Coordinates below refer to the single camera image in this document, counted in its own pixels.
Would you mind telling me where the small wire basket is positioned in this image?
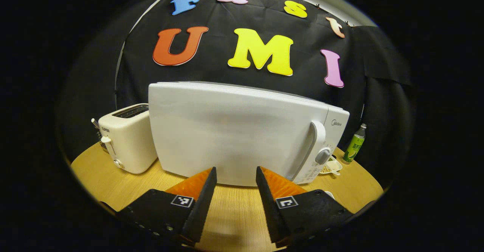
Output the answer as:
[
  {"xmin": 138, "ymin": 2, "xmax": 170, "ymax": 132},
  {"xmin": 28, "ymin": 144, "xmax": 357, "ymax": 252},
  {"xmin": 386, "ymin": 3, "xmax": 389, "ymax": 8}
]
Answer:
[{"xmin": 91, "ymin": 118, "xmax": 110, "ymax": 152}]

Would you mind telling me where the white microwave oven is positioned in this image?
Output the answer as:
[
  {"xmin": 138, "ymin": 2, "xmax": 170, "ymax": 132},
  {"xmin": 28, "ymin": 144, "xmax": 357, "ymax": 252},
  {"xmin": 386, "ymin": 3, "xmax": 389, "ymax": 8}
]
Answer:
[{"xmin": 148, "ymin": 81, "xmax": 350, "ymax": 187}]

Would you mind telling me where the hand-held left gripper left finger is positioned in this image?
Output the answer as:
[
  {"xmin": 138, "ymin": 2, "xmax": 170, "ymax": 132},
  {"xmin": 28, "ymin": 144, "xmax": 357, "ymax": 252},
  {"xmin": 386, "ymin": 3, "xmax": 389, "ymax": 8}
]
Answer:
[{"xmin": 115, "ymin": 167, "xmax": 218, "ymax": 245}]

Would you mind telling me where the white divided dish of beans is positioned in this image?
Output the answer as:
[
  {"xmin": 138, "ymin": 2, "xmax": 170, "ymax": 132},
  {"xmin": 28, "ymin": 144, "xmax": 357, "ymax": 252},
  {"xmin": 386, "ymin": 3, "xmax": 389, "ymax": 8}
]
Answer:
[{"xmin": 319, "ymin": 155, "xmax": 343, "ymax": 176}]

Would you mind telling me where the white toaster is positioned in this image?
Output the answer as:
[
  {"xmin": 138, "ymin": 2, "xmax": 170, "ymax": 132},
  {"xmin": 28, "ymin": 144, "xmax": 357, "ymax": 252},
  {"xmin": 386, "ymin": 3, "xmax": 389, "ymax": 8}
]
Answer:
[{"xmin": 98, "ymin": 104, "xmax": 158, "ymax": 175}]

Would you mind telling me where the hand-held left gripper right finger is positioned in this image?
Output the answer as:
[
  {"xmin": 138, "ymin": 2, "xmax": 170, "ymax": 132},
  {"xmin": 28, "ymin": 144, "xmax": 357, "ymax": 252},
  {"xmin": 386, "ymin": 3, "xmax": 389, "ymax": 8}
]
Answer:
[{"xmin": 256, "ymin": 166, "xmax": 354, "ymax": 247}]

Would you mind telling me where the green drink bottle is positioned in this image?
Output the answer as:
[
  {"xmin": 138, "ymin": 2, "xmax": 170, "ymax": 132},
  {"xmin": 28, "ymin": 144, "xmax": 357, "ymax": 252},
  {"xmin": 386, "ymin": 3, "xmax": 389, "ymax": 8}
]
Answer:
[{"xmin": 342, "ymin": 123, "xmax": 367, "ymax": 164}]

